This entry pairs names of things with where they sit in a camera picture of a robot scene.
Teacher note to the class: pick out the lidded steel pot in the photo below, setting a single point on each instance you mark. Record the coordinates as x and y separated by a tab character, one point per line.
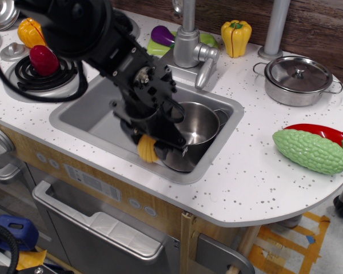
297	81

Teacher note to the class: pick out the green toy bitter gourd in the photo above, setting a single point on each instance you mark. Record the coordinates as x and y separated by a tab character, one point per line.
310	151

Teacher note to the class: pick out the purple toy eggplant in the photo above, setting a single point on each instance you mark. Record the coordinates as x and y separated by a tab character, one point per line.
162	35

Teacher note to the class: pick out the grey stove knob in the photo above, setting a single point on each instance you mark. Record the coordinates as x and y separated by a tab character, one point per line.
14	52

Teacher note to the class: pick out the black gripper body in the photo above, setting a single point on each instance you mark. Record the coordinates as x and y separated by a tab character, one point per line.
159	125

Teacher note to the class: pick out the steel pot in sink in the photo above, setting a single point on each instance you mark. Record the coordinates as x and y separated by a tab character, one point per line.
199	128

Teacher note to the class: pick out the red toy strawberry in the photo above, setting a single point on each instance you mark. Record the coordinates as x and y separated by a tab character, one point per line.
43	60

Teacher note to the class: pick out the green toy plate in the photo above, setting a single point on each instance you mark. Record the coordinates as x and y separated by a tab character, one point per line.
154	48

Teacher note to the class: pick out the red toy chili pepper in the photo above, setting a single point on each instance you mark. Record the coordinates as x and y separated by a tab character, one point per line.
323	131

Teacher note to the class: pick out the yellow toy corn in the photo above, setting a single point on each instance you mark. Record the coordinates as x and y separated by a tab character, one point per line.
146	150

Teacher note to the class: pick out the grey lower cabinet door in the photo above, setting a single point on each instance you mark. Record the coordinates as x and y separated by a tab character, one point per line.
218	257

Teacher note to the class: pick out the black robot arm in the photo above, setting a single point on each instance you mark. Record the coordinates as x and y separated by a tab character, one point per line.
88	31

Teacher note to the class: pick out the grey vertical pole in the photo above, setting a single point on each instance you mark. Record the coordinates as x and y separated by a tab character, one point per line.
271	49

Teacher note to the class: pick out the blue clamp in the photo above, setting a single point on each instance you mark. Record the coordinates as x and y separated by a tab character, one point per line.
22	229

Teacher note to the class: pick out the yellow toy bell pepper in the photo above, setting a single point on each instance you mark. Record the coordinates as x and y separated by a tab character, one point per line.
236	35

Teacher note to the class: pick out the front black stove burner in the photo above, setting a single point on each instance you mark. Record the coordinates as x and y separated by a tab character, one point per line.
67	83

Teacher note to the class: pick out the silver toy faucet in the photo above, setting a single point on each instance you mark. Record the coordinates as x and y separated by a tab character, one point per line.
189	56

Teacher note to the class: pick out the steel lid at corner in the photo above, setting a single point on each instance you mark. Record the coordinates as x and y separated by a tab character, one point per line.
8	14

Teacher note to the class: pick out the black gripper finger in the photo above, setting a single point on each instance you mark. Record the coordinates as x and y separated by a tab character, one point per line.
131	132
162	150

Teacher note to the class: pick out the grey toy sink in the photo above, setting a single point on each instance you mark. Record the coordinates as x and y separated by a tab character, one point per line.
91	119

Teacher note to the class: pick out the grey toy oven door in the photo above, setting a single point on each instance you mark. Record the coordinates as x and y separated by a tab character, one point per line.
15	195

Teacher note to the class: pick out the grey toy dishwasher door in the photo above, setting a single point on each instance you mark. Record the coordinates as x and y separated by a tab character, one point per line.
98	238

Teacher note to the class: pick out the orange toy bell pepper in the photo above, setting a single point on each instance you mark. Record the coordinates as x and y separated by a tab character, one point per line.
30	33

